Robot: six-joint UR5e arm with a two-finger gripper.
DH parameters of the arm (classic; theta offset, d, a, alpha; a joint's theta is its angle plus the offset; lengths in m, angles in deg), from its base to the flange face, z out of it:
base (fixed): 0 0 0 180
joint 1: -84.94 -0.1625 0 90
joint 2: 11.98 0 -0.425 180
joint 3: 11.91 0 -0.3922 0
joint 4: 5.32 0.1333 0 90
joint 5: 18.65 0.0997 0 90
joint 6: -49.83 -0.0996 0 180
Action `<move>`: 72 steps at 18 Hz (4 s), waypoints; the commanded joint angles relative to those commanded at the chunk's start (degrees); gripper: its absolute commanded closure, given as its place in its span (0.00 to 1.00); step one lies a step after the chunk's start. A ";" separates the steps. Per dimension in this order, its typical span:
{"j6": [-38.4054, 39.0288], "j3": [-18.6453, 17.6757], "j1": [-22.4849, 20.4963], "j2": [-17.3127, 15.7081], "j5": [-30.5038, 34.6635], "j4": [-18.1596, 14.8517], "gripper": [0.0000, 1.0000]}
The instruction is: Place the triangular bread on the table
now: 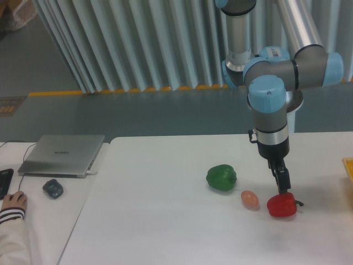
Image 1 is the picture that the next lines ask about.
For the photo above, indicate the white striped sleeve forearm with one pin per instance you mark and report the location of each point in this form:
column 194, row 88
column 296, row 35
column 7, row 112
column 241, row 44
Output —
column 15, row 247

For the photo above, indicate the silver closed laptop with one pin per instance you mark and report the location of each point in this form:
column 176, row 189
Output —
column 69, row 156

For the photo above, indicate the red bell pepper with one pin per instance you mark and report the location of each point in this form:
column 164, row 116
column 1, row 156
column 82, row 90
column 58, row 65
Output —
column 283, row 205

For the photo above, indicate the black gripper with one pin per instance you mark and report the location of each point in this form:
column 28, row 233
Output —
column 273, row 153

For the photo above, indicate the person's hand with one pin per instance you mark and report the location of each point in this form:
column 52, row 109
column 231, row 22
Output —
column 14, row 206

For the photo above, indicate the brown egg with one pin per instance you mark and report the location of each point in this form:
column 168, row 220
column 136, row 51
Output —
column 250, row 199

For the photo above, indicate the white folding partition screen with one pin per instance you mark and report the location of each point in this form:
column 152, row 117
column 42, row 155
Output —
column 143, row 44

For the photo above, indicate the green bell pepper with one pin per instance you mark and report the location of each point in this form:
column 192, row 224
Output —
column 221, row 177

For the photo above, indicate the yellow basket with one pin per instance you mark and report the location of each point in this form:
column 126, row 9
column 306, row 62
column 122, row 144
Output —
column 348, row 164

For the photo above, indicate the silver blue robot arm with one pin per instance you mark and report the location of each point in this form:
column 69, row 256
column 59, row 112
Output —
column 270, row 75

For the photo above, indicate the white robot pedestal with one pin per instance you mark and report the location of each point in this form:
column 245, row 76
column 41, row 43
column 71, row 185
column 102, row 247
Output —
column 294, row 100

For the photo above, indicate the black keyboard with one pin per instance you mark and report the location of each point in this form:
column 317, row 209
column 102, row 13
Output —
column 6, row 178

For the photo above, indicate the dark grey computer mouse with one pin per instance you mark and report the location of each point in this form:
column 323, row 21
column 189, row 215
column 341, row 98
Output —
column 53, row 189

